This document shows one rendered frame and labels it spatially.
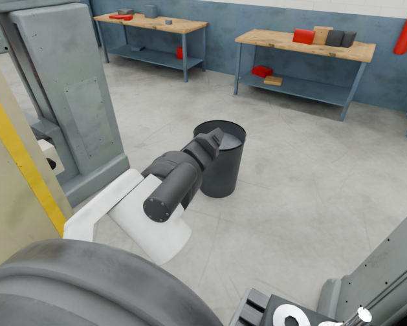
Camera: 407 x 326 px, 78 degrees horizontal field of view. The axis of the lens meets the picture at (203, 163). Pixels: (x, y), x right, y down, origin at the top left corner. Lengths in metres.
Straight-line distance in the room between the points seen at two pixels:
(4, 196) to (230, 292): 1.48
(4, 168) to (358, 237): 2.48
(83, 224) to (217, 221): 2.05
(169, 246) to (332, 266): 2.05
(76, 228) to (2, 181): 1.06
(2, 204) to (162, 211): 1.16
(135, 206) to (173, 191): 0.05
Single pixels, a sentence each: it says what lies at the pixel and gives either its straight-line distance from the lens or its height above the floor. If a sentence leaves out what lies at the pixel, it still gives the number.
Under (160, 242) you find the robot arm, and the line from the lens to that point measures 0.33.
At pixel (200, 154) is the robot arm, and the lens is 0.44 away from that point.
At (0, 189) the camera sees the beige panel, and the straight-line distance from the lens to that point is 1.37.
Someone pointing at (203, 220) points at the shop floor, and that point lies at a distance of 2.33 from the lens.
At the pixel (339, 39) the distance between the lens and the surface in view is 4.10.
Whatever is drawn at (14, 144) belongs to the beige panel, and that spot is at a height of 1.24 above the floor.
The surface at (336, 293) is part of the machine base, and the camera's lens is 1.98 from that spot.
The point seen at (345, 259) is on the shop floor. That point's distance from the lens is 2.40.
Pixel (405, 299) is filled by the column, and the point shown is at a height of 0.89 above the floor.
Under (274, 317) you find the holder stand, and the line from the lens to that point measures 0.77.
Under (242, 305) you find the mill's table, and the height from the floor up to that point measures 0.93.
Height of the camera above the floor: 1.85
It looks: 40 degrees down
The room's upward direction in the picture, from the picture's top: straight up
